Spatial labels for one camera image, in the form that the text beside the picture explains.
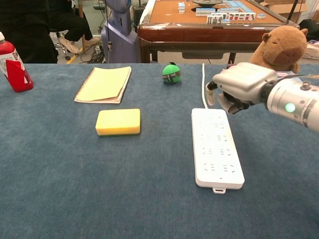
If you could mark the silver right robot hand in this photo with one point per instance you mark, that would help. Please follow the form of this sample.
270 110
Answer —
244 79

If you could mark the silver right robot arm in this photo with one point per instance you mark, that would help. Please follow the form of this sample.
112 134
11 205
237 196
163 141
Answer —
296 102

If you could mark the white power strip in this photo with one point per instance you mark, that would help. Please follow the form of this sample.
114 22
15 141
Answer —
216 149

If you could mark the light blue speaker box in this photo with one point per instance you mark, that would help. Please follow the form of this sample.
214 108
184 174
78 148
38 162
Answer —
284 74

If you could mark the brown capybara plush toy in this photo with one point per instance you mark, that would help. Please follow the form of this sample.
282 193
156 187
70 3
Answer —
281 47

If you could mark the face-up mahjong tile row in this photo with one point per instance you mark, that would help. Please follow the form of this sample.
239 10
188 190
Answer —
231 17

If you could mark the single blue mahjong tile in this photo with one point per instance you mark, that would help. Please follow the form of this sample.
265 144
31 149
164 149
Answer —
261 16

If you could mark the wooden mahjong table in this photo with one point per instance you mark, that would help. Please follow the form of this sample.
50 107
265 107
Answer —
189 32

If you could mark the green ball with black band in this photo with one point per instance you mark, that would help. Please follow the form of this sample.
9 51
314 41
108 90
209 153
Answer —
171 74

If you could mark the white plastic basket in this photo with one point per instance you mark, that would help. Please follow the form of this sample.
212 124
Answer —
312 51

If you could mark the blue-backed mahjong tile row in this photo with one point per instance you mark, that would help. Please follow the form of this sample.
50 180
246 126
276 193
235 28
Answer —
205 11

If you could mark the cardboard box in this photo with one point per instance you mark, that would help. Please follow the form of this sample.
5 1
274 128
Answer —
281 6

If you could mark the black bag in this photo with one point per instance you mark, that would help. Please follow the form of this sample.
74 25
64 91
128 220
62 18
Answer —
309 28

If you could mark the blue mahjong tile stack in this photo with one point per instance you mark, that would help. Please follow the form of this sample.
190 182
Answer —
181 7

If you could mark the blue tablecloth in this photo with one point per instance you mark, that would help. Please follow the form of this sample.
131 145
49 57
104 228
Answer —
159 174

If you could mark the purple-blue machine stand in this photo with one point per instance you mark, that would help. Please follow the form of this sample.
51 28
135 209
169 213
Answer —
120 32

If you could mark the yellow sponge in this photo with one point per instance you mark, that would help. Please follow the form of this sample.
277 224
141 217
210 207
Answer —
118 121

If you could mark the yellow spiral notebook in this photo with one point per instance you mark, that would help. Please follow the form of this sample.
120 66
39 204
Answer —
104 84

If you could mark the seated person in black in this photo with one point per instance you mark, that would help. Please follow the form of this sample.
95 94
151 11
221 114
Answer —
72 25

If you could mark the black chrome swivel stool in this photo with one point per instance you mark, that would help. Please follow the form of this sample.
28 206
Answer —
61 44

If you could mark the standing person in black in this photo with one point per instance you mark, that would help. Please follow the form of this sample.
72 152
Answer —
25 30

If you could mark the red bottle with white cap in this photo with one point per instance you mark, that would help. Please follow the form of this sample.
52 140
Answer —
15 72

